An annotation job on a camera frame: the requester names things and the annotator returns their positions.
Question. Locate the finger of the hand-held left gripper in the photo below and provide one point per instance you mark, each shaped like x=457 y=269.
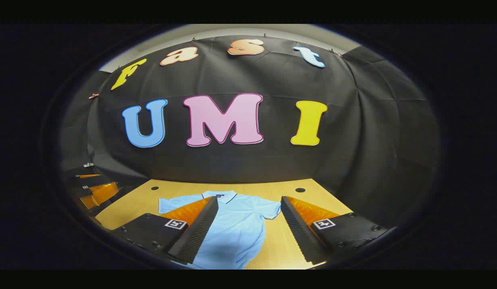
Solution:
x=90 y=180
x=102 y=194

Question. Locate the light blue T-shirt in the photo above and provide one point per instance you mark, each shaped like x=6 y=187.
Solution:
x=240 y=224

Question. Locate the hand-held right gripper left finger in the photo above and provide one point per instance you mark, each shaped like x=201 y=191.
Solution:
x=200 y=233

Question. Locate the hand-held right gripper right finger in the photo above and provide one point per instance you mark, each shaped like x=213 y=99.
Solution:
x=297 y=228

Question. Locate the black backdrop cloth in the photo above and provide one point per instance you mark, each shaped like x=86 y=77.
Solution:
x=272 y=168

